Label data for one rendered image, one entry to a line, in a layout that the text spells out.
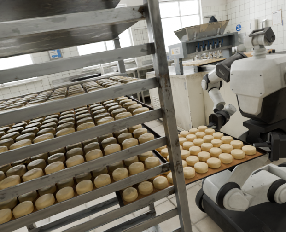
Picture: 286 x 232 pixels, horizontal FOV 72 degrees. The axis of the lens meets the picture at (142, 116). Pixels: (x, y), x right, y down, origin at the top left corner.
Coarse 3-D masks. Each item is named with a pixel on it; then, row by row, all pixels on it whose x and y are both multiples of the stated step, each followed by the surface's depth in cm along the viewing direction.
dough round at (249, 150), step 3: (243, 147) 81; (246, 147) 80; (249, 147) 80; (252, 147) 80; (243, 150) 80; (246, 150) 78; (249, 150) 78; (252, 150) 78; (255, 150) 78; (246, 153) 79; (249, 153) 78; (252, 153) 78; (255, 153) 78
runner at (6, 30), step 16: (48, 16) 43; (64, 16) 44; (80, 16) 45; (96, 16) 46; (112, 16) 47; (128, 16) 48; (144, 16) 49; (0, 32) 40; (16, 32) 41; (32, 32) 42; (48, 32) 44
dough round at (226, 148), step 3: (225, 144) 86; (228, 144) 85; (222, 147) 84; (225, 147) 83; (228, 147) 83; (231, 147) 82; (222, 150) 83; (225, 150) 82; (228, 150) 82; (231, 150) 82
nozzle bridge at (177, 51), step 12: (216, 36) 212; (228, 36) 226; (168, 48) 231; (180, 48) 206; (192, 48) 215; (204, 48) 220; (216, 48) 219; (228, 48) 233; (180, 60) 216; (180, 72) 219
